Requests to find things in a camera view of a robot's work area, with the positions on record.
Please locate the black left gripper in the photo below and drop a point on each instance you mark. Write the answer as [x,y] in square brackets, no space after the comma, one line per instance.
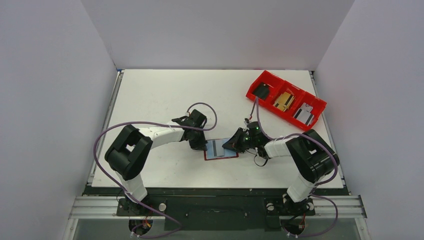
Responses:
[197,141]

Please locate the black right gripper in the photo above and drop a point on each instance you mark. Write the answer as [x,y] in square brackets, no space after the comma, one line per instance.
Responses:
[240,140]

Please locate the white black-striped card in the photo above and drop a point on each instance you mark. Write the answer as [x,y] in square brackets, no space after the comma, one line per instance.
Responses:
[215,148]

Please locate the red leather card holder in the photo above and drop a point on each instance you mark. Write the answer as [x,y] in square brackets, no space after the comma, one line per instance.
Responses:
[229,154]

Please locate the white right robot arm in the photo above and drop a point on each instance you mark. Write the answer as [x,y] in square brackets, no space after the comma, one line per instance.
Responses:
[316,162]

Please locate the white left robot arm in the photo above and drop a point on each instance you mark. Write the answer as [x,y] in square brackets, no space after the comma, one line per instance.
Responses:
[129,151]

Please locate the black cards in bin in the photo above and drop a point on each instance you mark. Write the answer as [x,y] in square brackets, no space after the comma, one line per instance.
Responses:
[262,91]

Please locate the gold cards in bin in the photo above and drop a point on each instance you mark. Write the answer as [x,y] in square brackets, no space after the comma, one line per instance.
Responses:
[284,101]

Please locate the silver cards in bin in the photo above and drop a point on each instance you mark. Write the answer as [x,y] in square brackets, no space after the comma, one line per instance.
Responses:
[304,114]

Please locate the red three-compartment bin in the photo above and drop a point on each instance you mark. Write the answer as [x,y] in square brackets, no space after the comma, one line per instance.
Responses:
[277,86]

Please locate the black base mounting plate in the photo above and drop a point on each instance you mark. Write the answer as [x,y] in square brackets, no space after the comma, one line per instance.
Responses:
[206,209]

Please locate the aluminium front rail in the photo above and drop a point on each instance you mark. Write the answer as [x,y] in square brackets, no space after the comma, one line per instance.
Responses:
[338,205]

